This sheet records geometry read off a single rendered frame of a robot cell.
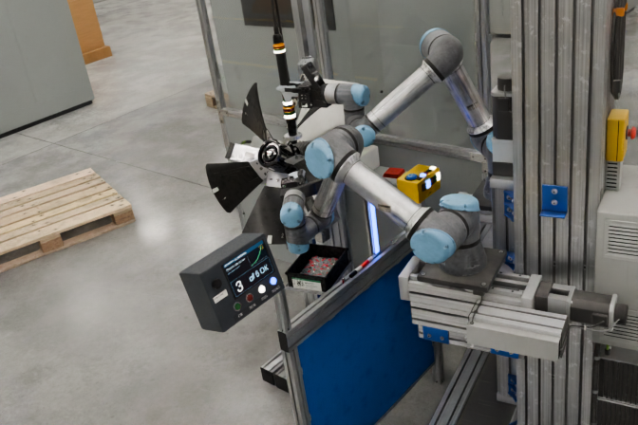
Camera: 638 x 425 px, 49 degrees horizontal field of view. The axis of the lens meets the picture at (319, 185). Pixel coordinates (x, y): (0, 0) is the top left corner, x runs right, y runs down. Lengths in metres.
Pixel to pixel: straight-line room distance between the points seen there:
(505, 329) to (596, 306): 0.27
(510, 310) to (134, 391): 2.11
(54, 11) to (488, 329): 6.86
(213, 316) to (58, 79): 6.51
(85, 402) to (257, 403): 0.87
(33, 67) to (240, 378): 5.35
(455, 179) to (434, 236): 1.27
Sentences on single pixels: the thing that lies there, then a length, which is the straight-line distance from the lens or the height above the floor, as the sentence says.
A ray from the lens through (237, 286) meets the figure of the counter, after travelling 2.07.
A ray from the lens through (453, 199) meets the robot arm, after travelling 2.16.
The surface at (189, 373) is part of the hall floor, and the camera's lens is 3.72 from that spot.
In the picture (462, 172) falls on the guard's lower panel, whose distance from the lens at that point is 3.22.
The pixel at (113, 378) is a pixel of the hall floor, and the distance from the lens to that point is 3.86.
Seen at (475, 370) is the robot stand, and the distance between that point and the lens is 3.12.
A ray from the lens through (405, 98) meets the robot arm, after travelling 2.40.
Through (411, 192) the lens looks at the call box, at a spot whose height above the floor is 1.03.
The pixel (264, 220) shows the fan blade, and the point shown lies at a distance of 2.75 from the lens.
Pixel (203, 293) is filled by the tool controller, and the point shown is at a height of 1.19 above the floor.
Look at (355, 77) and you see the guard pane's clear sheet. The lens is 3.39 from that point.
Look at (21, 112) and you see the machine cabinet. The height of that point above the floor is 0.20.
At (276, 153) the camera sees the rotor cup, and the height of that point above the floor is 1.22.
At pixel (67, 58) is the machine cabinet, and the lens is 8.40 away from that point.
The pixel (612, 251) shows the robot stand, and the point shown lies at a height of 1.11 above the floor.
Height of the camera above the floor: 2.25
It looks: 25 degrees down
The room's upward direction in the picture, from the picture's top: 8 degrees counter-clockwise
